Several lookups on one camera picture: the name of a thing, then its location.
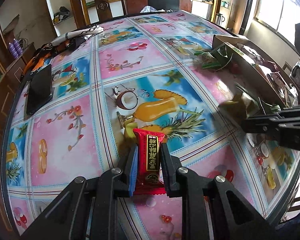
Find yellow triangular snack packet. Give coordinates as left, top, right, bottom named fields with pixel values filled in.
left=218, top=84, right=282, bottom=126

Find dark red snack bag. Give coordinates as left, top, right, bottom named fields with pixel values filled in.
left=263, top=61, right=280, bottom=73

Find red candy bar packet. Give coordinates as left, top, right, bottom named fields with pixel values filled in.
left=133, top=128, right=166, bottom=195

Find dark green snack bag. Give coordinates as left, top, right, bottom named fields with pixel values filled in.
left=194, top=43, right=233, bottom=72

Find cardboard box tray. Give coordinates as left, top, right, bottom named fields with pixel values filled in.
left=212, top=35, right=296, bottom=107

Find electric kettle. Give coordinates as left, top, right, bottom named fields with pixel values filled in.
left=215, top=13, right=225, bottom=25

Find colourful plastic tablecloth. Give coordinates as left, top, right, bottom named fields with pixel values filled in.
left=6, top=11, right=300, bottom=234

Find purple bottles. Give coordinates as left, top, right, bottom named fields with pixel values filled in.
left=8, top=38, right=23, bottom=59

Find patterned cloth bag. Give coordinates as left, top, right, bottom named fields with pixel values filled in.
left=20, top=24, right=104, bottom=80

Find white plastic bag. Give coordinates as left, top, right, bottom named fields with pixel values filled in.
left=140, top=5, right=165, bottom=14

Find wooden chair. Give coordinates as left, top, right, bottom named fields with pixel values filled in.
left=73, top=0, right=128, bottom=22

